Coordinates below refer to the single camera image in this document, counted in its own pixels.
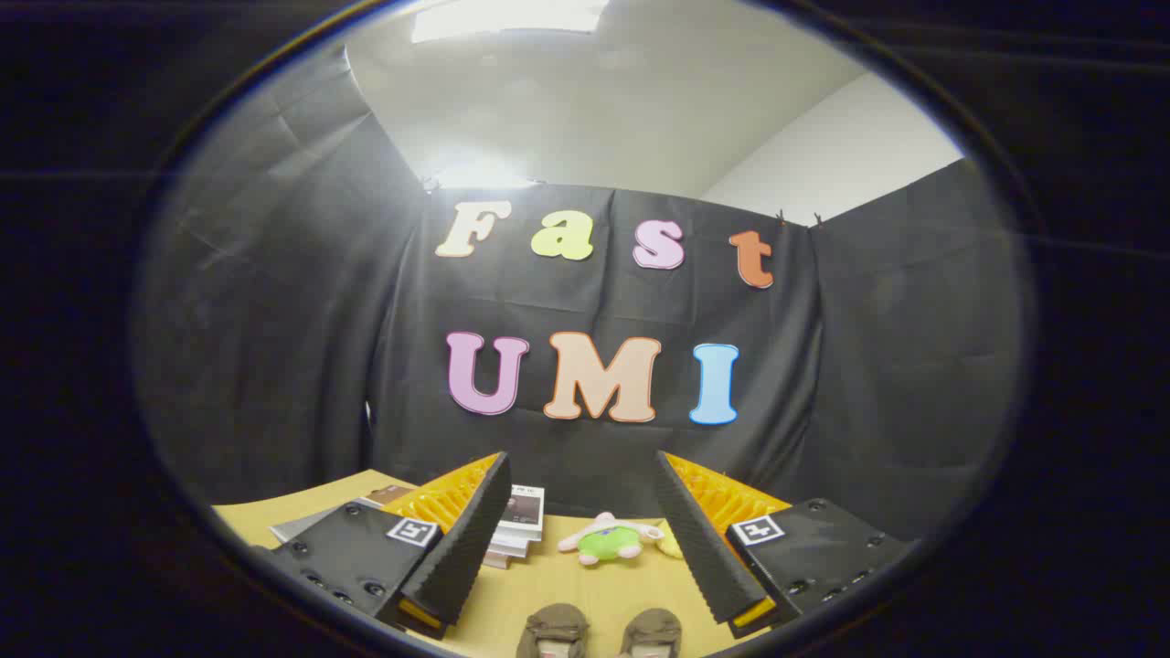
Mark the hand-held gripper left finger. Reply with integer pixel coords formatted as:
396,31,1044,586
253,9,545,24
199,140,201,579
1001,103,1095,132
249,451,515,641

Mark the grey fabric storage box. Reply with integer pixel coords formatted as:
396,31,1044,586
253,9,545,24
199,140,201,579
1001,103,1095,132
270,496,396,546

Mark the black backdrop cloth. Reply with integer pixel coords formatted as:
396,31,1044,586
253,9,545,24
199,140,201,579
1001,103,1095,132
133,46,1025,549

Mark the brown fuzzy shoe with bow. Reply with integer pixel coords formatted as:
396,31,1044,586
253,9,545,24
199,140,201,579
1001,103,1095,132
620,607,686,658
516,602,591,658

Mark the green and pink plush toy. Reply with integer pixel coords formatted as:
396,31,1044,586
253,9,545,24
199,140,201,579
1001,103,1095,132
558,512,666,568

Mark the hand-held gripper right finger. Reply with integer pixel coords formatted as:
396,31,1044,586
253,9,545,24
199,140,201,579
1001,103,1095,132
654,450,918,641

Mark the ceiling light panel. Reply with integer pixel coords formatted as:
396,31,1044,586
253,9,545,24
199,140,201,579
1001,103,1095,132
410,0,611,44

